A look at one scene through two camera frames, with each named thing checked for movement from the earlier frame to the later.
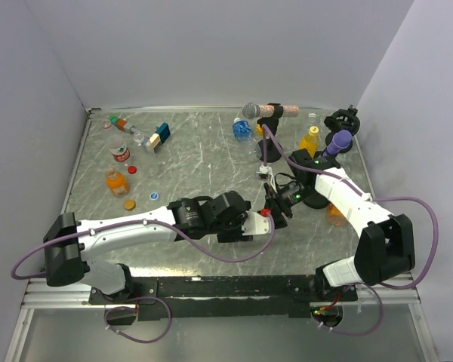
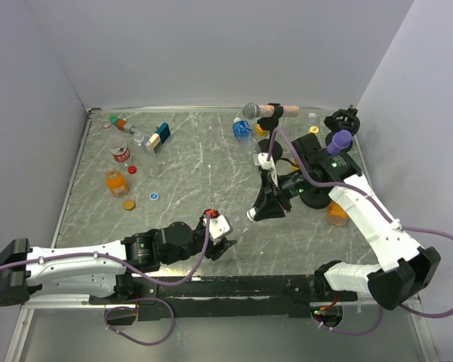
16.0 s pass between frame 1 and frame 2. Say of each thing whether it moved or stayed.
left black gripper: moved
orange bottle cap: stayed
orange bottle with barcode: stayed
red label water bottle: stayed
